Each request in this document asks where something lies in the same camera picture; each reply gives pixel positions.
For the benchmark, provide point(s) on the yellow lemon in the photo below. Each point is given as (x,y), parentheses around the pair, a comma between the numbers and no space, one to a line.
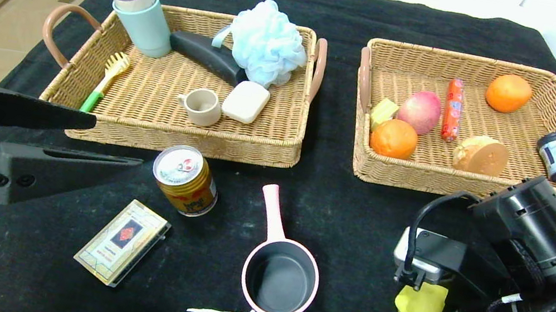
(419,309)

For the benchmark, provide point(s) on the gold white card box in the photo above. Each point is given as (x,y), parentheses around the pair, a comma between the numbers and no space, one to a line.
(122,243)

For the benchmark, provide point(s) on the brown bread roll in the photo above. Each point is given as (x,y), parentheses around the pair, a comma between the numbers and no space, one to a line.
(481,156)

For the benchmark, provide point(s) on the orange sausage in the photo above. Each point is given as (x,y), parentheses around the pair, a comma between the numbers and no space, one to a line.
(452,112)

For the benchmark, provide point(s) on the gold drink can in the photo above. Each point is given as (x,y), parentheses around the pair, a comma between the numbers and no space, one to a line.
(186,180)

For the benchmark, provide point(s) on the black tablecloth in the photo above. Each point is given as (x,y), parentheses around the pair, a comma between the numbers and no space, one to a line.
(335,216)

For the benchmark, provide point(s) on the pink saucepan grey inside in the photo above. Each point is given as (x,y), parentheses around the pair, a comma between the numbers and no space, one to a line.
(279,280)

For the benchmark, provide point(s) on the teal plastic cup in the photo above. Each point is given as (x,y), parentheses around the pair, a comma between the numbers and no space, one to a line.
(151,32)

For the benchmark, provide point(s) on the small beige mug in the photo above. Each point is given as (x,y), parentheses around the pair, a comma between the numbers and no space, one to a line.
(205,111)

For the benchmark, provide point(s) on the dark grey curved brush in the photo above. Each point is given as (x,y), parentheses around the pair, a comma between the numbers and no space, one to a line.
(205,52)

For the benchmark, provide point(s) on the orange fruit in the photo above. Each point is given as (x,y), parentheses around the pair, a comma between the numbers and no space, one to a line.
(508,93)
(394,138)

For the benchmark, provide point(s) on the white soap bar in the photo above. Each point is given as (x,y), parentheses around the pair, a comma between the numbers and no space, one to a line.
(245,101)

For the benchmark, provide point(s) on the red apple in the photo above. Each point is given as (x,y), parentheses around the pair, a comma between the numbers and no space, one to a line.
(420,112)

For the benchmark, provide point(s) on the yellow green fruit slice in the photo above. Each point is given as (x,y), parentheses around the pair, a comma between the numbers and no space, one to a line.
(382,111)

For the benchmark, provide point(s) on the light blue bath loofah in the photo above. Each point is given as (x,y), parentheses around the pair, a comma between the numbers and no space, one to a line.
(268,43)

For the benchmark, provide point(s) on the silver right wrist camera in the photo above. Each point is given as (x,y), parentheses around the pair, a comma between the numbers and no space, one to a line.
(431,255)

